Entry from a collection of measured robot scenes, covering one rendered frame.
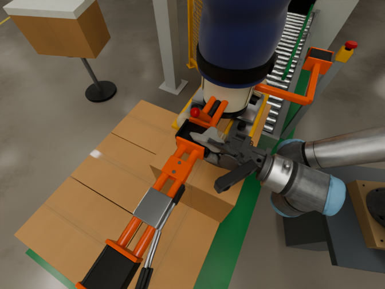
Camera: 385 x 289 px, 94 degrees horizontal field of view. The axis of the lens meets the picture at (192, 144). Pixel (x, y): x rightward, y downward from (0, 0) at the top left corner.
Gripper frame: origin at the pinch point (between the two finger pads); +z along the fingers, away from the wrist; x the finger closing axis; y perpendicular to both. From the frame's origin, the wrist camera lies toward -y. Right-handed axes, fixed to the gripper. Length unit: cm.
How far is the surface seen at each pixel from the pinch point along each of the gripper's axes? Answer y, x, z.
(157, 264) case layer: -34, -70, 3
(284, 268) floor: 3, -124, -77
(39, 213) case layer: -45, -69, 78
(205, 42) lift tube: 18.5, 17.6, 5.8
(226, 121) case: 37.0, -29.7, -0.2
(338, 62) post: 122, -32, -49
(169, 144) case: 11.5, -29.6, 18.3
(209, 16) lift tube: 18.9, 23.4, 5.3
